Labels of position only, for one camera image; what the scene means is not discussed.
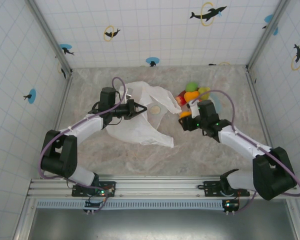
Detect white slotted cable duct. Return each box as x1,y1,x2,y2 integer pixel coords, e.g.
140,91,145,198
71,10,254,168
36,199,241,210

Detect orange mango fruit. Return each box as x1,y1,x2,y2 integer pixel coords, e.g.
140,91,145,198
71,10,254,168
183,91,200,103

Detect yellow-green pear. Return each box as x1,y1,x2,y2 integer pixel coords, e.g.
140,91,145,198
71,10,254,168
197,86,212,100

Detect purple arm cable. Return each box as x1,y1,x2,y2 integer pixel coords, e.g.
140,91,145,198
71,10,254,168
191,89,300,216
38,76,128,180

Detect white printed plastic bag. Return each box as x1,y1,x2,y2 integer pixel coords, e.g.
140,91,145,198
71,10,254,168
105,81,183,148

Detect small controller board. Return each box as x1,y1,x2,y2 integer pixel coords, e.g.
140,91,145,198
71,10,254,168
84,196,108,213
222,198,241,213

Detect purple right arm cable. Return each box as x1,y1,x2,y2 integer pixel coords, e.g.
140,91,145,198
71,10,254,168
191,89,300,216

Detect round peach plate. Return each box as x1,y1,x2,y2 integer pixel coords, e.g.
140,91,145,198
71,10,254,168
211,94,223,113

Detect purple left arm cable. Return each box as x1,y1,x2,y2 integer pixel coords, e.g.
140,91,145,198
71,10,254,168
38,76,128,180

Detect grey metal panel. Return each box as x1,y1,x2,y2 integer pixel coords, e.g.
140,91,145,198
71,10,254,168
27,207,298,240

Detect green lime fruit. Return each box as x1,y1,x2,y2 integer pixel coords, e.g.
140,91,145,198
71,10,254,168
184,81,198,93

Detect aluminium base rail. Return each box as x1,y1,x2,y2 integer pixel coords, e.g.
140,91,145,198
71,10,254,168
27,174,300,200

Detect aluminium frame post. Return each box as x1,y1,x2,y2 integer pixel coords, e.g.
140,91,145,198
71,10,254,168
246,0,291,72
24,0,73,76

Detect aluminium side rail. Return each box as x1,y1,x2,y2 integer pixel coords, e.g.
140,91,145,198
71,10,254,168
246,67,273,146
52,72,75,133

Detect red apple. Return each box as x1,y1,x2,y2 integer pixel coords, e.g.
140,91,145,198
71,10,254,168
176,91,188,106

